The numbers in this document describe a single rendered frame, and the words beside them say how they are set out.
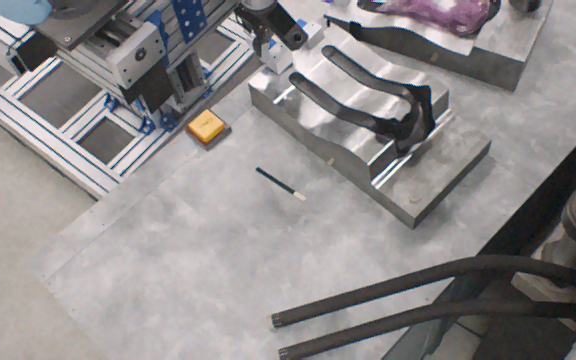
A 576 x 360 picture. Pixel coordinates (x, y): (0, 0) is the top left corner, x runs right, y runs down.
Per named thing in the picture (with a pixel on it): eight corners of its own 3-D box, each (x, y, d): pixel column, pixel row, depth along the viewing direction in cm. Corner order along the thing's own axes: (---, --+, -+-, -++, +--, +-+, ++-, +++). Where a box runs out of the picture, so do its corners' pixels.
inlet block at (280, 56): (239, 42, 161) (235, 30, 156) (253, 28, 162) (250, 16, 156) (278, 75, 157) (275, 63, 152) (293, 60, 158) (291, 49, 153)
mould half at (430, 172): (252, 104, 165) (244, 69, 153) (326, 42, 173) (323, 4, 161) (412, 230, 144) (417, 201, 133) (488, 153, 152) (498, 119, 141)
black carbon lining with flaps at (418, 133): (284, 85, 158) (280, 59, 150) (332, 45, 163) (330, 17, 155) (399, 171, 144) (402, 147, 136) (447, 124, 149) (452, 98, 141)
